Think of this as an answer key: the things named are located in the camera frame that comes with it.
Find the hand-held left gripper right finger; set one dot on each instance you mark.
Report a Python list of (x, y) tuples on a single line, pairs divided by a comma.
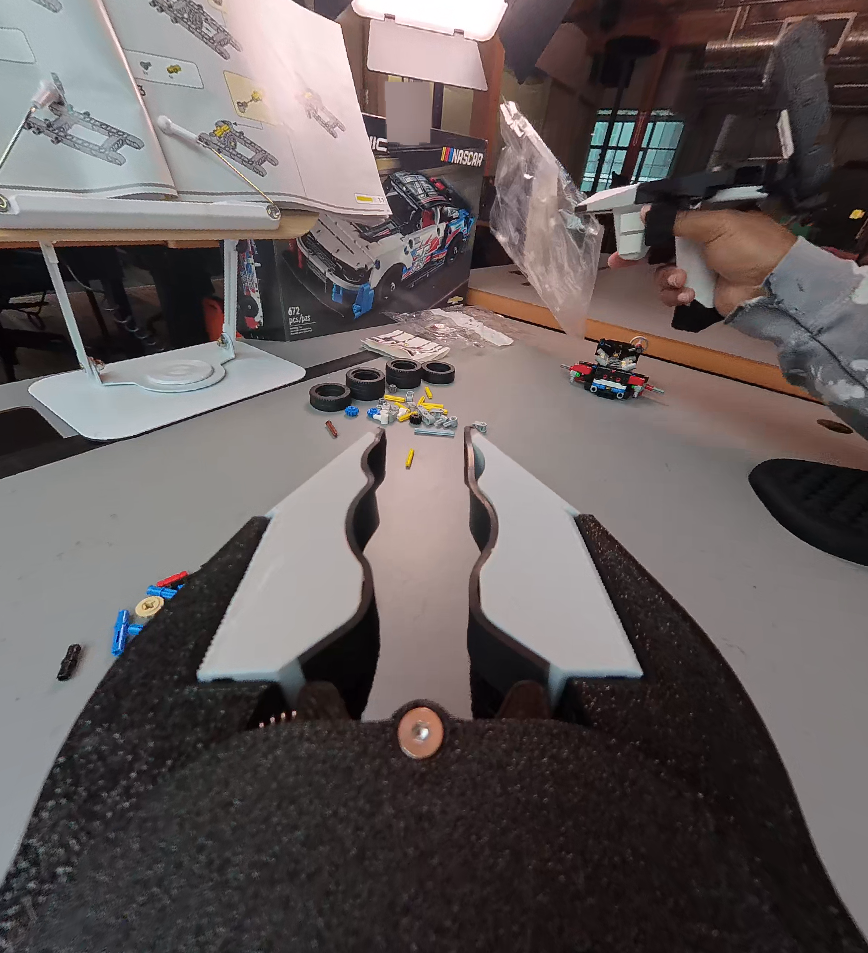
[(553, 595)]

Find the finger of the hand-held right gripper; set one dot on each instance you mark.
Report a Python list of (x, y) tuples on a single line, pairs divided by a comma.
[(620, 202)]

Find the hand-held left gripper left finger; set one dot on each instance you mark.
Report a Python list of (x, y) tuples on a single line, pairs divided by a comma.
[(285, 595)]

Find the large printed clear bag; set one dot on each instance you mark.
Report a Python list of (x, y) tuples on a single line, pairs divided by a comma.
[(546, 223)]

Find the person's right forearm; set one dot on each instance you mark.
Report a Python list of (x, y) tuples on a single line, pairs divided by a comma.
[(836, 350)]

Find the grey desk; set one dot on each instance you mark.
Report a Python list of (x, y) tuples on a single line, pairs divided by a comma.
[(665, 595)]

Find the person's right hand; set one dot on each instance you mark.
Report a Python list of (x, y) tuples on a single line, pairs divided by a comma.
[(739, 253)]

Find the paned window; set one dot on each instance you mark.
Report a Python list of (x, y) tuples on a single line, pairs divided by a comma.
[(650, 149)]

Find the wood-edged grey table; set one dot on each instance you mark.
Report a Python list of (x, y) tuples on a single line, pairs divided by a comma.
[(516, 290)]

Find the pile of blue black red pins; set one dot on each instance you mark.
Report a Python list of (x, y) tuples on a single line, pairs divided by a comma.
[(147, 607)]

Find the small toy brick chassis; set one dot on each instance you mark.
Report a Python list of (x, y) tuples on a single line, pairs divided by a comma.
[(613, 380)]

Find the black toy tire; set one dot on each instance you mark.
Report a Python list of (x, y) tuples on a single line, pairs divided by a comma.
[(434, 377), (356, 388), (318, 402), (397, 380)]

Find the clear plastic bag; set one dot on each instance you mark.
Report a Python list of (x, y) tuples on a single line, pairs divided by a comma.
[(464, 327)]

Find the light grey axle rod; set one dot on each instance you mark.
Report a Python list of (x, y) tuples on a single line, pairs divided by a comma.
[(434, 432)]

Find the pile of yellow grey bricks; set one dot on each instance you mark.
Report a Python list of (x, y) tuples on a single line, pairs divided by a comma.
[(404, 413)]

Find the toy car set box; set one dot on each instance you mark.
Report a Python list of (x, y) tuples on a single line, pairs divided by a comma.
[(404, 246)]

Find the white book stand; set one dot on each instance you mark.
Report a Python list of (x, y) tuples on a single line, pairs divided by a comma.
[(181, 380)]

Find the sticker sheet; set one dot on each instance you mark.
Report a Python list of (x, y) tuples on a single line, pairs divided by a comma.
[(404, 346)]

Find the bright light panel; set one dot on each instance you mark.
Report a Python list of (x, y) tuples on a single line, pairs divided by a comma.
[(426, 30)]

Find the black chair armrest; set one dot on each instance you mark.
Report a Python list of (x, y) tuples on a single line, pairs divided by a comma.
[(836, 514)]

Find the white instruction booklet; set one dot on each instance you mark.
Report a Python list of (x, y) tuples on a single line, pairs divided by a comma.
[(106, 74)]

